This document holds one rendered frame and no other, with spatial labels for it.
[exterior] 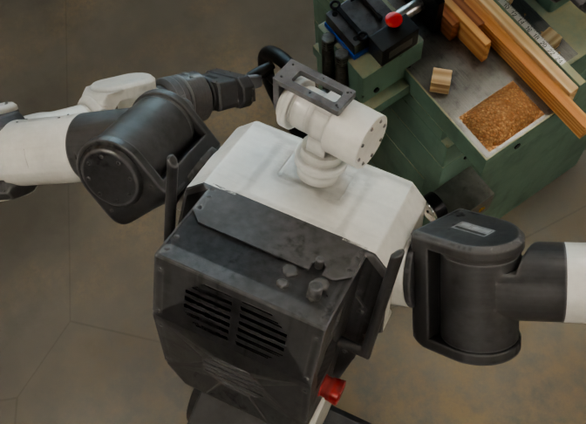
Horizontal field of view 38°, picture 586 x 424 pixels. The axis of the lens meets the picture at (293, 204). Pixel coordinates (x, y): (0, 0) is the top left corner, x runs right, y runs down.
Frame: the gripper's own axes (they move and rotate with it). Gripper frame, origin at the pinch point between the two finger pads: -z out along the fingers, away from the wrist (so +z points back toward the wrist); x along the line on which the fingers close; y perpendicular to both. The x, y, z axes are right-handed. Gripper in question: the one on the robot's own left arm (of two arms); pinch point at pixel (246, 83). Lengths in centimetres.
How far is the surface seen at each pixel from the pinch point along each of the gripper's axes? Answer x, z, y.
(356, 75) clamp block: 15.5, -12.3, 1.4
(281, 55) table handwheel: 3.5, -5.5, 4.6
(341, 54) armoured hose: 13.5, -10.7, 5.1
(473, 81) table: 27.7, -30.1, -1.3
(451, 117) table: 28.0, -23.4, -6.4
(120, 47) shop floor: -117, -44, -16
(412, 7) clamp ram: 17.1, -25.3, 11.6
